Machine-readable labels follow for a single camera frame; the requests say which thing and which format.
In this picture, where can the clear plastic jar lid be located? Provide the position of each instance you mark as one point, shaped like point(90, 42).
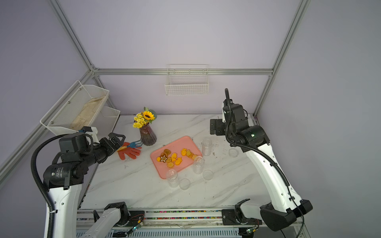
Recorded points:
point(233, 153)

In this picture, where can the clear plastic cookie jar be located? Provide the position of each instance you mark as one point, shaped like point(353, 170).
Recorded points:
point(206, 147)

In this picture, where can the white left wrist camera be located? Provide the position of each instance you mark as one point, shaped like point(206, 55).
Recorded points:
point(92, 131)

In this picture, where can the beige cloth in basket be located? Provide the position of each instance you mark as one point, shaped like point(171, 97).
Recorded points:
point(87, 113)

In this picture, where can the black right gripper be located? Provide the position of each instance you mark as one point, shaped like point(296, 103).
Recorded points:
point(214, 126)

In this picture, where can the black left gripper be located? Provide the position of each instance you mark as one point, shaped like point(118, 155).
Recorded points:
point(104, 143)

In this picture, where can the yellow sunflower bouquet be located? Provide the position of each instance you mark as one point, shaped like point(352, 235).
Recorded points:
point(147, 116)

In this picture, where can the clear jar with brown cookies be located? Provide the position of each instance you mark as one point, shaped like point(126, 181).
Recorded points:
point(172, 178)

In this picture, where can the aluminium frame profile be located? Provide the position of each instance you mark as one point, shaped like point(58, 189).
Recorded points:
point(8, 167)

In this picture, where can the clear jar with orange cookies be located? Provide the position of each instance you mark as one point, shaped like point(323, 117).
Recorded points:
point(198, 165)

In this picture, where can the brown and orange cookies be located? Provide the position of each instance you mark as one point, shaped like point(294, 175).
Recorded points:
point(165, 156)

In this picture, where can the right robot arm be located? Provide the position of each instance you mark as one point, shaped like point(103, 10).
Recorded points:
point(285, 205)

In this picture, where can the pink plastic tray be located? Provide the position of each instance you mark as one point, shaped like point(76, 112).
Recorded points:
point(175, 147)

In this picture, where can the red rubber glove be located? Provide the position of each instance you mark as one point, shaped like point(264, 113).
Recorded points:
point(131, 152)

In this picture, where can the white wire wall basket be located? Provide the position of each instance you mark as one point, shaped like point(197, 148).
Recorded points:
point(187, 79)

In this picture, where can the white mesh wall basket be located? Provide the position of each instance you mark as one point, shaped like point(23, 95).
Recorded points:
point(82, 105)

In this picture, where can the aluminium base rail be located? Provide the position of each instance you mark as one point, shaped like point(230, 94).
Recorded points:
point(118, 221)

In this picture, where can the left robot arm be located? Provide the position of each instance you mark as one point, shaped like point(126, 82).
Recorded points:
point(62, 181)

